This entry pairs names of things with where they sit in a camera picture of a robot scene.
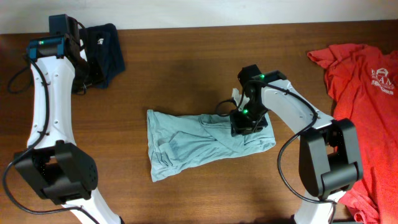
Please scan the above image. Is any black folded garment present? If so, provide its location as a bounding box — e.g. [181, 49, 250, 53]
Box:
[85, 29, 111, 75]

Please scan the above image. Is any navy blue folded garment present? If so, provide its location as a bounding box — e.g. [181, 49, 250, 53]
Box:
[80, 23, 126, 88]

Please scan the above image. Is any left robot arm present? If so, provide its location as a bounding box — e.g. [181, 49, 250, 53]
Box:
[11, 14, 123, 223]

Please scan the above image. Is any light blue t-shirt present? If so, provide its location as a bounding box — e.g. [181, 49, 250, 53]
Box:
[147, 110, 276, 182]

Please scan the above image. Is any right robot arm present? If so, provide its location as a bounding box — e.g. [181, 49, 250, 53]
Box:
[229, 65, 364, 223]

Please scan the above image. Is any red printed t-shirt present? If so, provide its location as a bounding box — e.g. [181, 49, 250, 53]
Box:
[307, 44, 397, 223]

